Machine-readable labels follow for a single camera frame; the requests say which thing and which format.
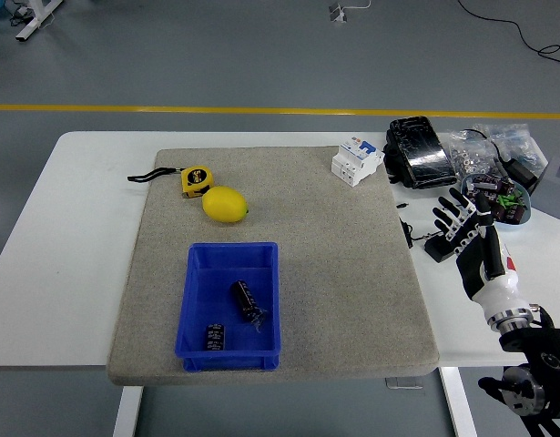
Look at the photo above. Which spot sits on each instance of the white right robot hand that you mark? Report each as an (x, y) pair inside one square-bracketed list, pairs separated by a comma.
[(480, 259)]

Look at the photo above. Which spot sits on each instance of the long dark cylindrical battery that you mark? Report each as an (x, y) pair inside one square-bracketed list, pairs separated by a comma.
[(245, 300)]

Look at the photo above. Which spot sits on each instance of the short dark cylindrical battery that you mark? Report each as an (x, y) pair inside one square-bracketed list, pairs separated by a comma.
[(214, 338)]

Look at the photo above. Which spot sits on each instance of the dark brown cylindrical battery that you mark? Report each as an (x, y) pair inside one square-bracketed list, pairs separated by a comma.
[(516, 214), (500, 214)]

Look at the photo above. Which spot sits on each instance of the grey-labelled battery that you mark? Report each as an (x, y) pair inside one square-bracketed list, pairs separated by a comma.
[(486, 183)]

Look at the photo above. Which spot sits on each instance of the grey box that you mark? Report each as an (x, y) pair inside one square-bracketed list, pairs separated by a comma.
[(552, 191)]

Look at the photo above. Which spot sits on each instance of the blue plastic box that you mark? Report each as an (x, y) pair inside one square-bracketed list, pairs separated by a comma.
[(216, 296)]

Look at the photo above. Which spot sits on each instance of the floor socket box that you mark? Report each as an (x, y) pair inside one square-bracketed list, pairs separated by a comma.
[(337, 13)]

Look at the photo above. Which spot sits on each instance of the small black adapter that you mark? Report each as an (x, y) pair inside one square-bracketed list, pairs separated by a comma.
[(436, 250)]

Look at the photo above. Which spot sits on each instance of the light blue bowl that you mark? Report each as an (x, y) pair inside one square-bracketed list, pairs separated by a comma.
[(512, 225)]

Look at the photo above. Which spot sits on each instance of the green small parts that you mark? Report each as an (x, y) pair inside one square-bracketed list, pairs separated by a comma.
[(507, 199)]

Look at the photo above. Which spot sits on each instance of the small black plug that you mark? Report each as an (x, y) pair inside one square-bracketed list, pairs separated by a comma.
[(401, 206)]

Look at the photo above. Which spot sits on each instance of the clear bag of metal washers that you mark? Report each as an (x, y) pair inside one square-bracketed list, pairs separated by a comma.
[(466, 157)]

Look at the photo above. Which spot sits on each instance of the black glossy device case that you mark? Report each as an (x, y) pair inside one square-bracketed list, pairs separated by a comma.
[(420, 150)]

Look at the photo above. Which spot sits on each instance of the clear bag of small parts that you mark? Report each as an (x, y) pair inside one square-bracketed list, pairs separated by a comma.
[(516, 136)]

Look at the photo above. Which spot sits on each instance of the grey-brown mat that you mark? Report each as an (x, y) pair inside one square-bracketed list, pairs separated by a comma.
[(329, 250)]

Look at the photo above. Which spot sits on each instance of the white circuit breaker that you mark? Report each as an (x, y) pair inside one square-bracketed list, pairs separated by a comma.
[(352, 164)]

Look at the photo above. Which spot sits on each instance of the small clear plastic scrap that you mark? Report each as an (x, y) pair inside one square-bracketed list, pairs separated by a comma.
[(260, 325)]

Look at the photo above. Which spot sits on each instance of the yellow lemon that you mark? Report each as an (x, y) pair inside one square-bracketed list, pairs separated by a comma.
[(225, 205)]

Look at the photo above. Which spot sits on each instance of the yellow tape measure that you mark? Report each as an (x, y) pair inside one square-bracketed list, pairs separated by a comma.
[(196, 179)]

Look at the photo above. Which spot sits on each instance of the white table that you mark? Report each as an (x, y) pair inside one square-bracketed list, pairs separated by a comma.
[(79, 227)]

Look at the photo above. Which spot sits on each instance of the white floor stand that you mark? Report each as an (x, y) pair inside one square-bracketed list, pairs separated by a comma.
[(31, 25)]

